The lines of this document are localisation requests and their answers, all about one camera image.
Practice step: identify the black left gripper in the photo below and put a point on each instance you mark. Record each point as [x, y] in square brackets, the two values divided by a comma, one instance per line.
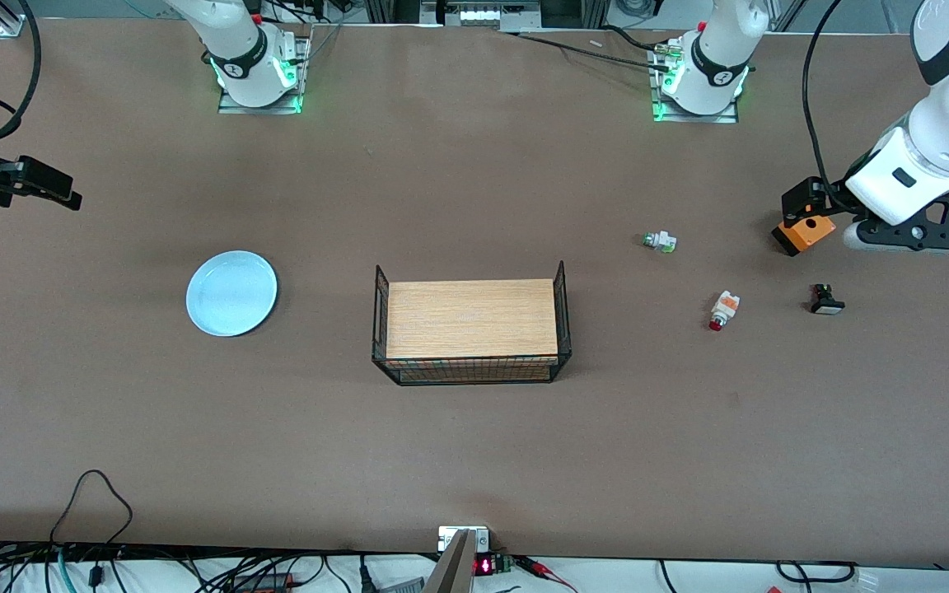
[804, 200]

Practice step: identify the red push button orange block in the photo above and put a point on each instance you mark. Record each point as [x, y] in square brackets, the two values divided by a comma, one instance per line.
[724, 309]

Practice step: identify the light blue round plate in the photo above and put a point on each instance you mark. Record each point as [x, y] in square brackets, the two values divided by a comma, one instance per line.
[231, 294]

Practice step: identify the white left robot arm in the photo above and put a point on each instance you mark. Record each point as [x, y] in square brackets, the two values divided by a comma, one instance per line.
[944, 132]

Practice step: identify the black push button white cap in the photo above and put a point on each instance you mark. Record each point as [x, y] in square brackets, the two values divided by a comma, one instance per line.
[826, 305]

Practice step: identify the orange plastic box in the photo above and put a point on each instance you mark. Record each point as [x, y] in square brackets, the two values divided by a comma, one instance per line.
[804, 240]

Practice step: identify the aluminium profile corner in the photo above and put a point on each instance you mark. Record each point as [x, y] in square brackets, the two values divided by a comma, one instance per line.
[5, 21]

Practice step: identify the wooden board shelf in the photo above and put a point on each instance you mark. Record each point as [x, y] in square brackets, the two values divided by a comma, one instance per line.
[470, 321]

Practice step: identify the red and black probe leads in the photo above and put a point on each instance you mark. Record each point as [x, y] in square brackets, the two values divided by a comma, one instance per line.
[540, 568]

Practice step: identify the red digit display module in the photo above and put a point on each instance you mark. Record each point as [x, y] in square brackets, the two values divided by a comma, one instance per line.
[487, 566]

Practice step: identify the grey metal bar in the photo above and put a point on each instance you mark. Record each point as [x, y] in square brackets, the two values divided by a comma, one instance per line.
[454, 568]

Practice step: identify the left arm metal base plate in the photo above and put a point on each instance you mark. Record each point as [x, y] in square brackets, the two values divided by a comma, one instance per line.
[689, 119]

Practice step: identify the green push button switch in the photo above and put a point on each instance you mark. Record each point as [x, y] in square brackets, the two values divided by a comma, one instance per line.
[660, 242]

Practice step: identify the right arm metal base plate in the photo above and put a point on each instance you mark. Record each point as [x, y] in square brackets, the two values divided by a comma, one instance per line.
[231, 108]

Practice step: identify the aluminium frame with white strip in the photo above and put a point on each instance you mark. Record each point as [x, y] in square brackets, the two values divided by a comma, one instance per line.
[479, 15]

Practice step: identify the small white mount box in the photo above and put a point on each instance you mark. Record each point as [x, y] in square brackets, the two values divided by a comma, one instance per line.
[450, 537]

